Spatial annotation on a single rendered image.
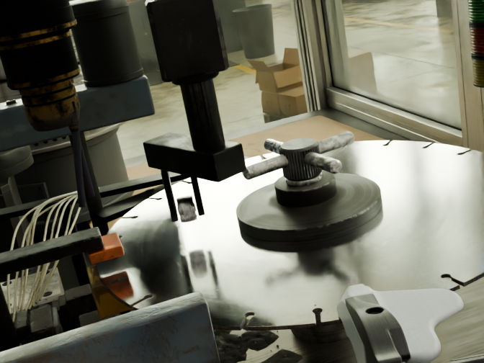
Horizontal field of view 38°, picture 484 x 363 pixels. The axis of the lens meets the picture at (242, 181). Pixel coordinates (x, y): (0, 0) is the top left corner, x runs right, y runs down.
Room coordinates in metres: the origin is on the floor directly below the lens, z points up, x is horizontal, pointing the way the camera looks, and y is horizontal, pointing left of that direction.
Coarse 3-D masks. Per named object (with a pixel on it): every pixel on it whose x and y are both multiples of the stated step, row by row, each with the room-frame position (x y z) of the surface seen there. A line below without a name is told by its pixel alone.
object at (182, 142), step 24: (192, 96) 0.45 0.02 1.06; (192, 120) 0.46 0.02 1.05; (216, 120) 0.46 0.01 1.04; (144, 144) 0.50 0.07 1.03; (168, 144) 0.49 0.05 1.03; (192, 144) 0.46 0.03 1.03; (216, 144) 0.45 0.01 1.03; (240, 144) 0.45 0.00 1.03; (168, 168) 0.49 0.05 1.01; (192, 168) 0.46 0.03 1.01; (216, 168) 0.44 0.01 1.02; (240, 168) 0.45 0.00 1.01; (168, 192) 0.49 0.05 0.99
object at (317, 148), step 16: (272, 144) 0.54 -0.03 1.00; (288, 144) 0.51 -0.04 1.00; (304, 144) 0.50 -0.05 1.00; (320, 144) 0.51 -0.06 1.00; (336, 144) 0.51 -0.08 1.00; (272, 160) 0.49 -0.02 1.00; (288, 160) 0.50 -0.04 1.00; (304, 160) 0.49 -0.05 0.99; (320, 160) 0.47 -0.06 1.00; (336, 160) 0.46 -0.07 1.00; (256, 176) 0.49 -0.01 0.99; (288, 176) 0.50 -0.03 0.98; (304, 176) 0.49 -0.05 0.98; (320, 176) 0.50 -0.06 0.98
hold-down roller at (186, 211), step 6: (180, 198) 0.50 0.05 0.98; (186, 198) 0.50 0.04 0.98; (192, 198) 0.50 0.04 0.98; (180, 204) 0.49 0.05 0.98; (186, 204) 0.49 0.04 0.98; (192, 204) 0.49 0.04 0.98; (180, 210) 0.49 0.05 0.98; (186, 210) 0.49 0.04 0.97; (192, 210) 0.49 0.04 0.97; (180, 216) 0.49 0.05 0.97; (186, 216) 0.49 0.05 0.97; (192, 216) 0.49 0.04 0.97; (186, 222) 0.49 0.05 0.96
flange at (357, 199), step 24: (264, 192) 0.53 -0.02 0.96; (288, 192) 0.49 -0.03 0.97; (312, 192) 0.48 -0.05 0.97; (336, 192) 0.50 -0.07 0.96; (360, 192) 0.50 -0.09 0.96; (240, 216) 0.50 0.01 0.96; (264, 216) 0.48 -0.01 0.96; (288, 216) 0.48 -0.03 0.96; (312, 216) 0.47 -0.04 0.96; (336, 216) 0.46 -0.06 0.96; (360, 216) 0.46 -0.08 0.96; (288, 240) 0.46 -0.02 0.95
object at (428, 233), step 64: (192, 192) 0.60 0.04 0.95; (384, 192) 0.51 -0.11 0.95; (448, 192) 0.49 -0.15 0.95; (128, 256) 0.48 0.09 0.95; (192, 256) 0.46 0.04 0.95; (256, 256) 0.44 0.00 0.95; (320, 256) 0.42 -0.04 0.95; (384, 256) 0.41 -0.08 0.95; (448, 256) 0.39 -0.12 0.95; (256, 320) 0.36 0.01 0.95
